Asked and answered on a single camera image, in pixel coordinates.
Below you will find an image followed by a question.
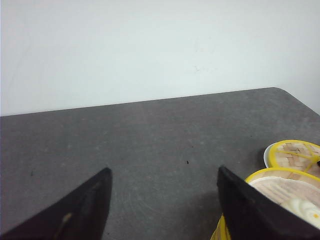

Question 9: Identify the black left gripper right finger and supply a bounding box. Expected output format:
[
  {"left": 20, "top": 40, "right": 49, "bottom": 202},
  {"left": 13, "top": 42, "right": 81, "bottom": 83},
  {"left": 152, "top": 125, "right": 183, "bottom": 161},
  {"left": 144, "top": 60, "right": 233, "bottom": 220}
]
[{"left": 216, "top": 164, "right": 320, "bottom": 240}]

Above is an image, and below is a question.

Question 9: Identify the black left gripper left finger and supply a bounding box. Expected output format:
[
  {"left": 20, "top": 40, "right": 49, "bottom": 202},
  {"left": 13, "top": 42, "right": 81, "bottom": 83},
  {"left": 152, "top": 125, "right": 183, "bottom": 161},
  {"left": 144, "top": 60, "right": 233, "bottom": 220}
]
[{"left": 0, "top": 167, "right": 112, "bottom": 240}]

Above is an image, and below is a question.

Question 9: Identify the bamboo steamer with three buns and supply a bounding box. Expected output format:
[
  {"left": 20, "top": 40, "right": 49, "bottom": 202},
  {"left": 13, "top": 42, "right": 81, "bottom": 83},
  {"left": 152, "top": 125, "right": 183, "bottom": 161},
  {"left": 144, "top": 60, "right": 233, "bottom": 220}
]
[{"left": 209, "top": 167, "right": 320, "bottom": 240}]

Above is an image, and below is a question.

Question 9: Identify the woven bamboo steamer lid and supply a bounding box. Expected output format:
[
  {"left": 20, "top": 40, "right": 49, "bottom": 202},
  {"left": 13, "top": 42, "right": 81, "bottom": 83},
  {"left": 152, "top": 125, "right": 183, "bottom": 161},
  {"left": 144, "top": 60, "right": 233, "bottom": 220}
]
[{"left": 268, "top": 139, "right": 320, "bottom": 177}]

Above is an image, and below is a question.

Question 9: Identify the white steamed bun left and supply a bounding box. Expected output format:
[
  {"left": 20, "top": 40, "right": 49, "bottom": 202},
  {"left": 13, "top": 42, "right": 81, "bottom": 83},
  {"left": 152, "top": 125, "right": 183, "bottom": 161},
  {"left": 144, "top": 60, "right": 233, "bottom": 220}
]
[{"left": 280, "top": 198, "right": 320, "bottom": 229}]

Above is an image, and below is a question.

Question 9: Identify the white plate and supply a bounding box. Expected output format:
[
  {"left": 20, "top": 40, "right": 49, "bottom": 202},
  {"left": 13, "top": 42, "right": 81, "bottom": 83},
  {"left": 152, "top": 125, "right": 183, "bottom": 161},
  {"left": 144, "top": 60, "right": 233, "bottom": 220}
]
[{"left": 263, "top": 143, "right": 275, "bottom": 168}]

